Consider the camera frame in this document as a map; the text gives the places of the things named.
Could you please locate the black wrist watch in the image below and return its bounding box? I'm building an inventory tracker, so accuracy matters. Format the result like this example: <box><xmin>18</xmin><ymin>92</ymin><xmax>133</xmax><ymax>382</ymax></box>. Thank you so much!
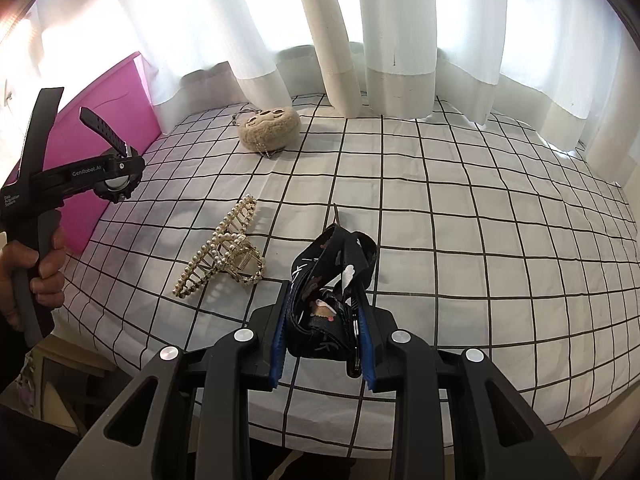
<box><xmin>79</xmin><ymin>106</ymin><xmax>145</xmax><ymax>204</ymax></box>

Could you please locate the black patterned hair bow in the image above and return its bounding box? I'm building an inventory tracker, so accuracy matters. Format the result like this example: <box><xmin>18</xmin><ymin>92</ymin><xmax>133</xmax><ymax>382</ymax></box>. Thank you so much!
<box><xmin>282</xmin><ymin>223</ymin><xmax>378</xmax><ymax>378</ymax></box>

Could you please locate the pearl hair claw clip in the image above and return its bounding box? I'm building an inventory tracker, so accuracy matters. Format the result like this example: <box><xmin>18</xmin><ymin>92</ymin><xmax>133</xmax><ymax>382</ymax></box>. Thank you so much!
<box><xmin>172</xmin><ymin>195</ymin><xmax>266</xmax><ymax>298</ymax></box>

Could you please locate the person's left hand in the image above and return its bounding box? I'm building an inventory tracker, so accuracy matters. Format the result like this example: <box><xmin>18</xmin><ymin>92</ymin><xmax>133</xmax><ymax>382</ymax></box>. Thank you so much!
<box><xmin>0</xmin><ymin>226</ymin><xmax>68</xmax><ymax>331</ymax></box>

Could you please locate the pink plastic tub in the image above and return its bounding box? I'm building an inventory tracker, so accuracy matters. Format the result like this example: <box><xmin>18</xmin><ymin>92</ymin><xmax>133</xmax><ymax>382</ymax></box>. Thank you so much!
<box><xmin>3</xmin><ymin>51</ymin><xmax>163</xmax><ymax>255</ymax></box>

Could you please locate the white black grid bedsheet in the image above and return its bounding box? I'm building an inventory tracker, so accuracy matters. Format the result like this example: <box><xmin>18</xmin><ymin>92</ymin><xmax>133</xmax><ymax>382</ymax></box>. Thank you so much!
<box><xmin>58</xmin><ymin>94</ymin><xmax>639</xmax><ymax>428</ymax></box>

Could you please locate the thin dark hair pin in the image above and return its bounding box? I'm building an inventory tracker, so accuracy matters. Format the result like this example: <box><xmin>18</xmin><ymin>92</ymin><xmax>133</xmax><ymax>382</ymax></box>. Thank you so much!
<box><xmin>332</xmin><ymin>203</ymin><xmax>341</xmax><ymax>226</ymax></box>

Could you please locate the beige fluffy plush pouch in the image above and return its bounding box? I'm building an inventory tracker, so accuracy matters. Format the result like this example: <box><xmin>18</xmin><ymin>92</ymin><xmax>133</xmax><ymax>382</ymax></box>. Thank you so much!
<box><xmin>233</xmin><ymin>106</ymin><xmax>302</xmax><ymax>156</ymax></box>

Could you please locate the white curtain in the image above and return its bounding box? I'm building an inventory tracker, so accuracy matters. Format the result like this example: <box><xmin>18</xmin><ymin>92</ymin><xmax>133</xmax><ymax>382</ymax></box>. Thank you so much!
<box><xmin>1</xmin><ymin>0</ymin><xmax>639</xmax><ymax>183</ymax></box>

